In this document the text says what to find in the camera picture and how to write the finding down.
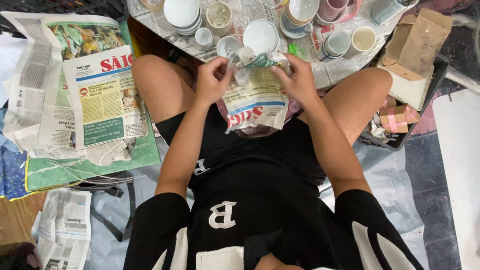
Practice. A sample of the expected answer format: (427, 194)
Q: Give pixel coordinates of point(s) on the person's left hand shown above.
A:
(210, 84)

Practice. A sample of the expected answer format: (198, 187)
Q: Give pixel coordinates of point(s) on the person's right hand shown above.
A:
(300, 84)

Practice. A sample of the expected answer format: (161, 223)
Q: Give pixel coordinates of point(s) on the newspaper-wrapped dish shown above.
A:
(255, 93)

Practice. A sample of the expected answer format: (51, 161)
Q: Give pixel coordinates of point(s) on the newspaper table cover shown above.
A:
(330, 71)

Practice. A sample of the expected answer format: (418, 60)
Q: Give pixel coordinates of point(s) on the green plastic tool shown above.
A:
(295, 50)

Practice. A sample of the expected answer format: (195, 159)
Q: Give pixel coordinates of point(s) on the white teacup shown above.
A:
(227, 45)

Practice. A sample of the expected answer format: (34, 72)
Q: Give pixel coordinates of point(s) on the small white cup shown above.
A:
(204, 37)

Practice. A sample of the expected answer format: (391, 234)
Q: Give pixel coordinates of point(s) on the person's left leg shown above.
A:
(161, 86)

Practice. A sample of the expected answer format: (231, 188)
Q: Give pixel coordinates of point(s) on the person's leg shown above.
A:
(356, 101)
(161, 86)

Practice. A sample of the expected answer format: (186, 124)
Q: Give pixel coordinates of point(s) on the white cup with blue rim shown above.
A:
(336, 43)

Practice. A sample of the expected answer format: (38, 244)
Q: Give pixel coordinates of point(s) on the person's right leg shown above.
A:
(356, 101)

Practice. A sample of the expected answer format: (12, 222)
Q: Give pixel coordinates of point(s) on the wide white bowl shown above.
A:
(260, 35)

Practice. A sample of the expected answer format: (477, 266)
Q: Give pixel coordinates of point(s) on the white bowl with brown rim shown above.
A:
(302, 10)

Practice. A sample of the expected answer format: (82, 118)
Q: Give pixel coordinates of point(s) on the stack of white bowls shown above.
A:
(183, 15)

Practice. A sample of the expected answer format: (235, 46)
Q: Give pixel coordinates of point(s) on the cream mug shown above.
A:
(362, 40)

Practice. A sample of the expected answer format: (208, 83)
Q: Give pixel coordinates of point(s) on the person's black shorts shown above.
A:
(243, 157)

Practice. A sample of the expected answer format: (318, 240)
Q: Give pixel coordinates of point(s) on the stack of pink cups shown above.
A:
(330, 8)

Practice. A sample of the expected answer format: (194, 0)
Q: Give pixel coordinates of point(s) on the pink plate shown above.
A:
(354, 11)

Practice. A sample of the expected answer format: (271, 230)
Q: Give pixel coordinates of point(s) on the beige plate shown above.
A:
(153, 3)

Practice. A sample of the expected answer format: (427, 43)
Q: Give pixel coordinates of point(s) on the cardboard boxes with pink ribbon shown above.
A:
(395, 118)

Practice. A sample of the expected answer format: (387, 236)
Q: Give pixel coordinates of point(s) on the white flat board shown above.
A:
(407, 90)

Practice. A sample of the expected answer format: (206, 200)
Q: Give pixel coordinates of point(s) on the striped folded cloth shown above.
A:
(386, 11)

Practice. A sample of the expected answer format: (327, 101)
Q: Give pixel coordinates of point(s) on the flattened brown cardboard box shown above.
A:
(416, 45)

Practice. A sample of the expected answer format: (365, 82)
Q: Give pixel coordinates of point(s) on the grey plastic sheet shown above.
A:
(378, 180)

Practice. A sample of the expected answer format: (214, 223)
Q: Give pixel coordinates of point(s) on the black plastic crate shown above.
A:
(431, 101)

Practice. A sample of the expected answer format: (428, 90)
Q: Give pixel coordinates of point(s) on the pile of newspapers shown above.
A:
(75, 86)

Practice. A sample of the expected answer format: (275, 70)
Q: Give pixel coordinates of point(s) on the green mat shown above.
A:
(93, 165)

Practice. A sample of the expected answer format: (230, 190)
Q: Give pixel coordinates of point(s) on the person's black white shirt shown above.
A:
(255, 232)

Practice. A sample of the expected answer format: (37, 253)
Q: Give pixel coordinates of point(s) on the white metal pipe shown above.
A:
(463, 78)

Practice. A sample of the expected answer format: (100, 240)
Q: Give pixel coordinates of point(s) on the black mesh basket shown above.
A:
(63, 6)

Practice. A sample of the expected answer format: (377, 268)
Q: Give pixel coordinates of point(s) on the large white panel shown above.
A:
(459, 168)

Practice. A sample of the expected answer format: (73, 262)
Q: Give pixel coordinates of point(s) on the loose newspaper sheet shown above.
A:
(65, 228)

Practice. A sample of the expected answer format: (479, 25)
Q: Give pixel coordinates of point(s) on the blue patterned cloth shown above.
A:
(11, 168)

